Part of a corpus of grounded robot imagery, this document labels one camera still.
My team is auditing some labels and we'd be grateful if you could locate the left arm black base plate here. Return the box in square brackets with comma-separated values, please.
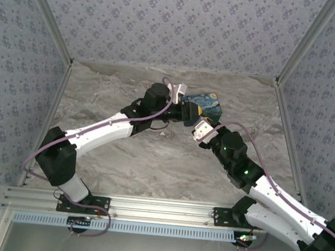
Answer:
[56, 191, 111, 217]

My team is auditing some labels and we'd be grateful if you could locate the small black controller board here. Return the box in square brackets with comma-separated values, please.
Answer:
[233, 231, 257, 248]
[66, 215, 93, 229]

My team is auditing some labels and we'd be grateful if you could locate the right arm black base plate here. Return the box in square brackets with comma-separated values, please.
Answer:
[211, 206, 255, 231]

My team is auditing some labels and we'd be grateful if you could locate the starry night print box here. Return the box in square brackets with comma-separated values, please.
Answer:
[179, 89, 225, 130]

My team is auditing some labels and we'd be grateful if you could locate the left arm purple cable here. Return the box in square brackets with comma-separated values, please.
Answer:
[16, 63, 180, 246]

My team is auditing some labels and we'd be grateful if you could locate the aluminium corner post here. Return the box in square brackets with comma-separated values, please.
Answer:
[15, 0, 80, 66]
[275, 0, 335, 90]

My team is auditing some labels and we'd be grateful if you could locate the aluminium front rail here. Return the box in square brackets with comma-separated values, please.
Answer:
[1, 183, 267, 233]

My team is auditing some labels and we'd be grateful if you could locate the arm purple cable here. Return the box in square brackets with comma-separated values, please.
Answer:
[16, 63, 180, 246]
[187, 118, 335, 251]

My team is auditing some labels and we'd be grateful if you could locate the aluminium side rail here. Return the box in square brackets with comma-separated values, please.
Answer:
[17, 58, 74, 192]
[262, 82, 320, 210]

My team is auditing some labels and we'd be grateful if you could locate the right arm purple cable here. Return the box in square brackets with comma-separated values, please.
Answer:
[187, 118, 335, 251]

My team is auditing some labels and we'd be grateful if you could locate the light blue slotted cable duct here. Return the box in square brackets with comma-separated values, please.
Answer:
[12, 208, 236, 244]

